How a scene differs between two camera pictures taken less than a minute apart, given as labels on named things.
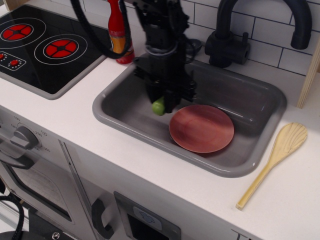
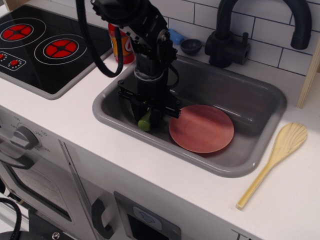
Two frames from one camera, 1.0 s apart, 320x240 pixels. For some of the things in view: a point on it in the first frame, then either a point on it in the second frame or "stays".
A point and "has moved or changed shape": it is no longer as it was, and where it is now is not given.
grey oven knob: [24, 138] stays
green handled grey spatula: [158, 106] has moved or changed shape
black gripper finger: [155, 93] → [138, 110]
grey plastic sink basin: [256, 103] stays
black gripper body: [168, 72] → [154, 93]
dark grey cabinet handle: [97, 209] stays
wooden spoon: [290, 139] stays
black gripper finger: [172, 101] → [157, 116]
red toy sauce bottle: [117, 33] stays
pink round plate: [202, 128] stays
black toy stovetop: [46, 52] stays
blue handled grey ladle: [193, 45] stays
